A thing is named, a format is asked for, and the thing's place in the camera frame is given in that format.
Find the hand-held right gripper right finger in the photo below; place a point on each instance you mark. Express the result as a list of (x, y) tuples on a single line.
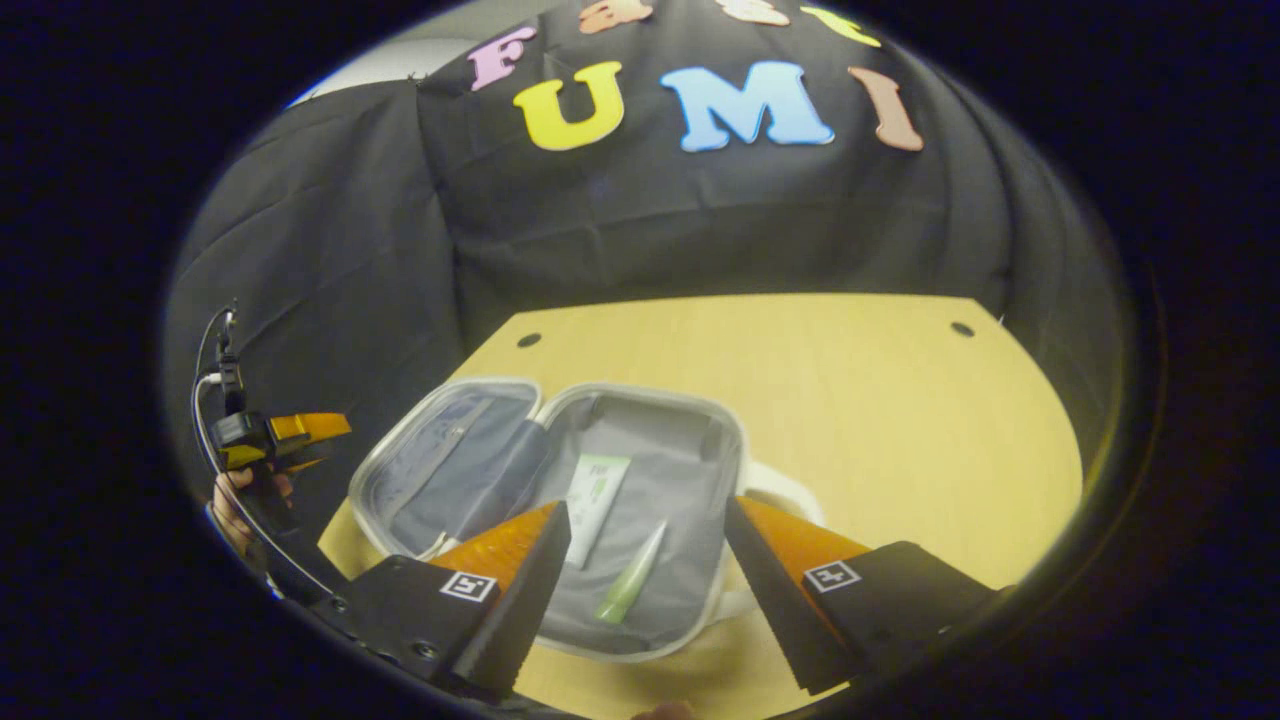
[(770, 600)]

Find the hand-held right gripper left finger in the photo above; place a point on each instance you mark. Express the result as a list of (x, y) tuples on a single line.
[(525, 600)]

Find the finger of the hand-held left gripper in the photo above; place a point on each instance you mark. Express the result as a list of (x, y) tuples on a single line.
[(310, 427), (305, 458)]

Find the slim green tube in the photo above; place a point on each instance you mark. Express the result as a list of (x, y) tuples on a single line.
[(630, 578)]

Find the white tube with green print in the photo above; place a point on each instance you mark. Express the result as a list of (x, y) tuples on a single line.
[(597, 505)]

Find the white suitcase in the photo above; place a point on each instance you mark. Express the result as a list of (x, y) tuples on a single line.
[(660, 450)]

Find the black table grommet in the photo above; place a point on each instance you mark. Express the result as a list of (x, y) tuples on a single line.
[(528, 340), (962, 329)]

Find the black backdrop cloth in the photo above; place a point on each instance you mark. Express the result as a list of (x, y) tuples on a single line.
[(700, 220)]

